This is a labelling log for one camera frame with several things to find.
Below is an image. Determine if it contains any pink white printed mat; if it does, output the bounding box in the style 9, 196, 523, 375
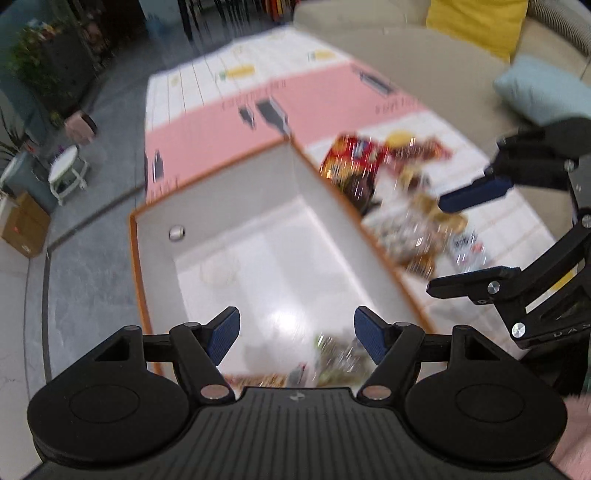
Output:
143, 25, 578, 352

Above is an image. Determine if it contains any dark drawer cabinet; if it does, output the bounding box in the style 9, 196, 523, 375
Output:
41, 39, 102, 114

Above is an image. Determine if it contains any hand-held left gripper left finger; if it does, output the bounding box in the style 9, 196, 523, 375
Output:
92, 306, 242, 404

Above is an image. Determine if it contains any pink cloth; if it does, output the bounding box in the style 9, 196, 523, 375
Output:
551, 392, 591, 480

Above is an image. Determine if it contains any pile of mixed snacks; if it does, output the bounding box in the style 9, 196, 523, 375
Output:
318, 131, 491, 280

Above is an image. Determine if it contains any pink heater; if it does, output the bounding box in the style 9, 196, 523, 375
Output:
65, 111, 99, 146

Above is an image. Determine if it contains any red cartoon snack packet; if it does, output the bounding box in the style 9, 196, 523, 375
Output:
321, 134, 389, 188

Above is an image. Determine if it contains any trailing green plant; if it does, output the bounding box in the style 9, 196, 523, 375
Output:
7, 21, 79, 93

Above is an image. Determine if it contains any clear crinkly snack packet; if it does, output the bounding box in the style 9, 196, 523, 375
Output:
288, 332, 372, 389

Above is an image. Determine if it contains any orange cardboard box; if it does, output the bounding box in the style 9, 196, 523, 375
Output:
128, 137, 438, 391

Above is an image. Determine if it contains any white round stool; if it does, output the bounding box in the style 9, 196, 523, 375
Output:
48, 145, 88, 206

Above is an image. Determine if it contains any grey trash bin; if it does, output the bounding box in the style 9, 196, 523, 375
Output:
0, 150, 58, 213

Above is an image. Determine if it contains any brown cardboard carton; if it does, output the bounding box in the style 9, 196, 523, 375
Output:
2, 191, 51, 258

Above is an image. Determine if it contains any yellow cushion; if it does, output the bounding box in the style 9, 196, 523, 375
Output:
425, 0, 529, 63

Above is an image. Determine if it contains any beige sofa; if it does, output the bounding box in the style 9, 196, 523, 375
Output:
293, 0, 591, 287

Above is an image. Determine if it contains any dark dining table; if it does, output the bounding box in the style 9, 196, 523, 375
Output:
178, 0, 262, 43

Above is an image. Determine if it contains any light blue cushion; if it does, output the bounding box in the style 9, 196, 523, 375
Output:
493, 55, 591, 127

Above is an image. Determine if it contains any long-leaf potted plant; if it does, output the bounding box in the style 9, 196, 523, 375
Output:
0, 108, 28, 162

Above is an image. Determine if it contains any orange stool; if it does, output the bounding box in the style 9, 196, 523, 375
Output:
261, 0, 296, 21

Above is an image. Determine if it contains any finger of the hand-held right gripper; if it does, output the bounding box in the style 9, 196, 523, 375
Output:
438, 115, 591, 214
426, 225, 590, 339

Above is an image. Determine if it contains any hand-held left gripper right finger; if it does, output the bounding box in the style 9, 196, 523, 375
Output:
353, 306, 502, 403

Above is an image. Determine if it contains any orange patterned snack packet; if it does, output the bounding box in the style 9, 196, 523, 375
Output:
224, 373, 289, 389

